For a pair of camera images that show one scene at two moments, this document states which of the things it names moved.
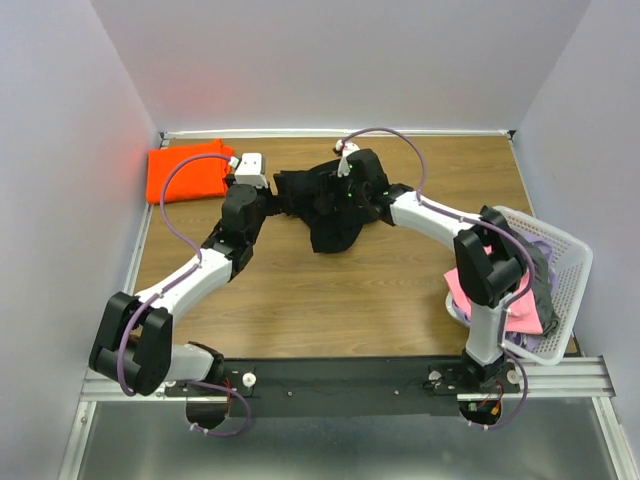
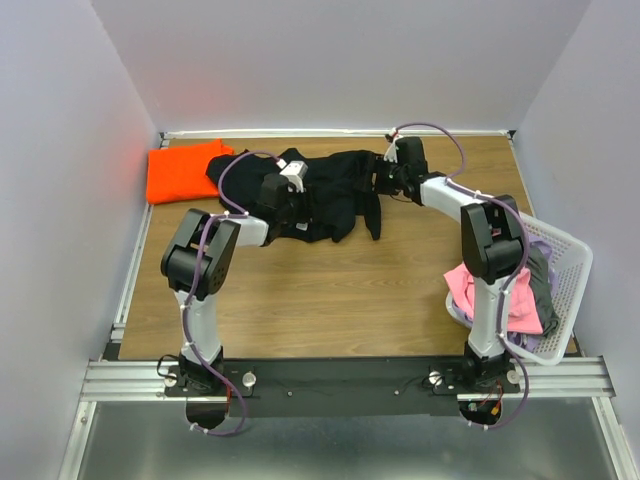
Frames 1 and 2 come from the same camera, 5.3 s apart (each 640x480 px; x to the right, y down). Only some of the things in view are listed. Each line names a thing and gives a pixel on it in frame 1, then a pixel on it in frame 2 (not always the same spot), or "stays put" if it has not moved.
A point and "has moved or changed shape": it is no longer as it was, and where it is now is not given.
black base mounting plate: [347, 387] stays put
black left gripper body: [266, 204] to [296, 210]
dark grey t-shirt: [545, 309] stays put
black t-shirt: [317, 196] has moved or changed shape
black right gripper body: [354, 195] to [388, 176]
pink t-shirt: [522, 315] stays put
